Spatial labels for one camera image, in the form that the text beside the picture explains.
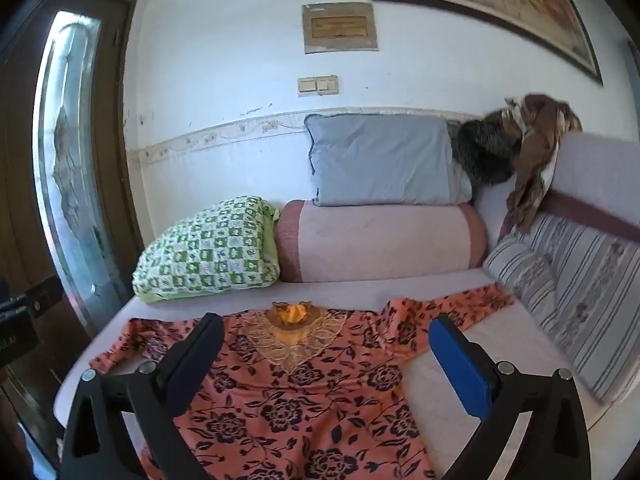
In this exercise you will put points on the large striped floral cushion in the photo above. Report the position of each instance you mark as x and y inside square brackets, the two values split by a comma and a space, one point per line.
[600, 300]

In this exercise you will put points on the small striped floral cushion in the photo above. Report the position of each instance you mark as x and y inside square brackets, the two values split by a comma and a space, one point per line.
[525, 270]

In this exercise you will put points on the beige light switch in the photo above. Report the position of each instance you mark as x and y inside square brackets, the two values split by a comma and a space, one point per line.
[307, 86]
[328, 85]

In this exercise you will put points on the green checkered pillow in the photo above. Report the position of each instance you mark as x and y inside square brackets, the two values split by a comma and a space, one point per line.
[200, 255]

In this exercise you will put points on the dark furry cushion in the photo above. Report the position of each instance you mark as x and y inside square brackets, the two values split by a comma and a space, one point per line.
[485, 150]

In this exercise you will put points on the framed wall plaque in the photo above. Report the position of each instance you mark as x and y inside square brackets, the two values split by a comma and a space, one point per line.
[340, 27]

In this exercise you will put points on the pink bolster cushion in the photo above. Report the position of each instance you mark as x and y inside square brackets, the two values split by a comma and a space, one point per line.
[375, 242]

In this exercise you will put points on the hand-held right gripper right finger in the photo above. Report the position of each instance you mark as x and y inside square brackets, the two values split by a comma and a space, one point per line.
[460, 375]

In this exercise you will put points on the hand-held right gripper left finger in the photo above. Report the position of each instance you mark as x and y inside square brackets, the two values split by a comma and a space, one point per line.
[200, 355]

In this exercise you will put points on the brown crumpled cloth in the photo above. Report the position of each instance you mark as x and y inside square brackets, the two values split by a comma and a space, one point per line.
[535, 160]

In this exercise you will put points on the orange floral blouse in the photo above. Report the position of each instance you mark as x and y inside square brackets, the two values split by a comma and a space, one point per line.
[310, 385]

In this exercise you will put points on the grey-blue pillow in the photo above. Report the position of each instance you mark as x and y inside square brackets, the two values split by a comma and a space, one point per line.
[380, 160]

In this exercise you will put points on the wooden door with stained glass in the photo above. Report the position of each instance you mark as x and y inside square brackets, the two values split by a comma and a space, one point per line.
[20, 160]

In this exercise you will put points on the pink sofa bed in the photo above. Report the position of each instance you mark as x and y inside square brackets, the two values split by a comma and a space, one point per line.
[505, 340]

